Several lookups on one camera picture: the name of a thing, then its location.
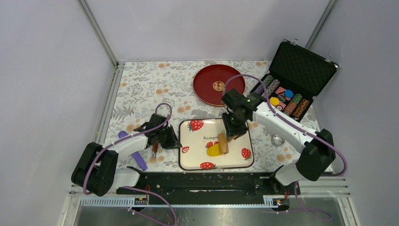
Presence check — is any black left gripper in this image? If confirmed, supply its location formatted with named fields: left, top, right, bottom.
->
left=157, top=125, right=182, bottom=150

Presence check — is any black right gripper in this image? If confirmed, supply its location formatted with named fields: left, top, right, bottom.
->
left=222, top=110, right=248, bottom=141

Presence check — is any wooden dough roller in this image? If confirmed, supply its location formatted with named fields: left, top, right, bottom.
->
left=218, top=131, right=242, bottom=154

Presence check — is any strawberry print rectangular tray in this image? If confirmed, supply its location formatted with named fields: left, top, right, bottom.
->
left=178, top=119, right=254, bottom=170

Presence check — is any yellow dough piece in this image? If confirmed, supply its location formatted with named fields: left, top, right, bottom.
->
left=207, top=144, right=223, bottom=157

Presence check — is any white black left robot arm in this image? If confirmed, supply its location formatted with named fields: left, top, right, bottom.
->
left=71, top=113, right=182, bottom=196

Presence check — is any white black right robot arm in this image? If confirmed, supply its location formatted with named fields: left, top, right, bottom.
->
left=222, top=89, right=336, bottom=194

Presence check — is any clear tape roll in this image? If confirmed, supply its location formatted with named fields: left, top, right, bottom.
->
left=271, top=134, right=286, bottom=147

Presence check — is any purple cylindrical tool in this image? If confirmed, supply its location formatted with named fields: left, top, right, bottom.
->
left=118, top=130, right=148, bottom=171

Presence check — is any yellow poker chip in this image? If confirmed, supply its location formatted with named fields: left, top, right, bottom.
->
left=270, top=97, right=280, bottom=106

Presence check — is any blue poker chip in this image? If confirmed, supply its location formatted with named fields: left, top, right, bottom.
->
left=284, top=89, right=294, bottom=99

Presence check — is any black poker chip case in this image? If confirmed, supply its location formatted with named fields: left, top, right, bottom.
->
left=261, top=40, right=340, bottom=122

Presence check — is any metal scraper wooden handle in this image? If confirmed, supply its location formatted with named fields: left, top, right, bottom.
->
left=152, top=143, right=159, bottom=159

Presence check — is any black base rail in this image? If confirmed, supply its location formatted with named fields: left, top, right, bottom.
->
left=136, top=172, right=300, bottom=205

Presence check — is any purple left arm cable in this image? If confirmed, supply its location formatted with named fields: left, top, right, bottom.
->
left=82, top=103, right=179, bottom=225

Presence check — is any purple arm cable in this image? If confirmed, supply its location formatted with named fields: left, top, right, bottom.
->
left=82, top=103, right=179, bottom=225
left=222, top=74, right=348, bottom=222

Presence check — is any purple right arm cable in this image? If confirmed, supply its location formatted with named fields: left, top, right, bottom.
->
left=222, top=74, right=348, bottom=222

